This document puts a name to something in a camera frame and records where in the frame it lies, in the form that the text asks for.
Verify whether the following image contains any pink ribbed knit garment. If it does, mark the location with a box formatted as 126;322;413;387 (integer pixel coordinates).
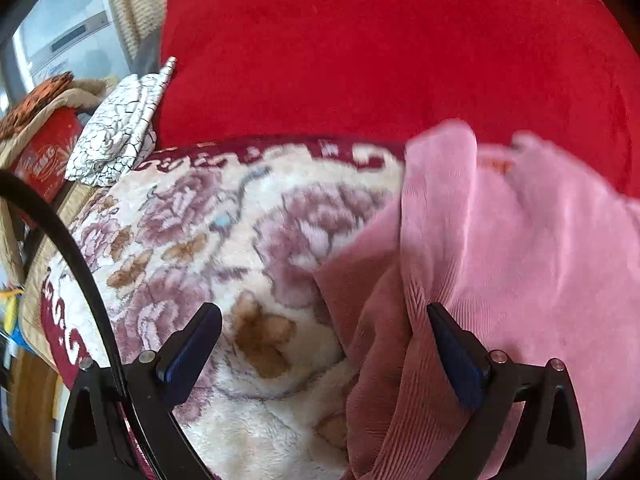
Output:
314;122;639;479

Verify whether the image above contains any beige gold-trimmed bed cover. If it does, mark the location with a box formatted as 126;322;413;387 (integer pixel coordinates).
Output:
18;183;96;370

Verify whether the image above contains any maroon cream floral plush blanket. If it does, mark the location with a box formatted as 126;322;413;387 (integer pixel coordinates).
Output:
70;139;404;479

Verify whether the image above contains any red printed box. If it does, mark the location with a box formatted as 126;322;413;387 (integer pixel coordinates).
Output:
9;106;82;204

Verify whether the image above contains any white black crackle-pattern cloth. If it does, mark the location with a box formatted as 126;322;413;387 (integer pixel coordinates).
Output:
65;56;176;188

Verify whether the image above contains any orange patterned cloth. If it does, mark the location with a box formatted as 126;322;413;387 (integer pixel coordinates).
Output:
0;72;74;140

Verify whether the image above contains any beige folded blanket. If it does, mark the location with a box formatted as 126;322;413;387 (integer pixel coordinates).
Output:
1;77;117;169

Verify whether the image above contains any red quilt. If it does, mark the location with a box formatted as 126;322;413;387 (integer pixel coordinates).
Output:
154;0;639;196

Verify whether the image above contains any black cable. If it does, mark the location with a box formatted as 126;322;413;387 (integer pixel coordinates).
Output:
0;170;156;480

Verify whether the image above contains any window with metal frame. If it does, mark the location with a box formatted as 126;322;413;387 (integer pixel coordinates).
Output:
1;0;130;114

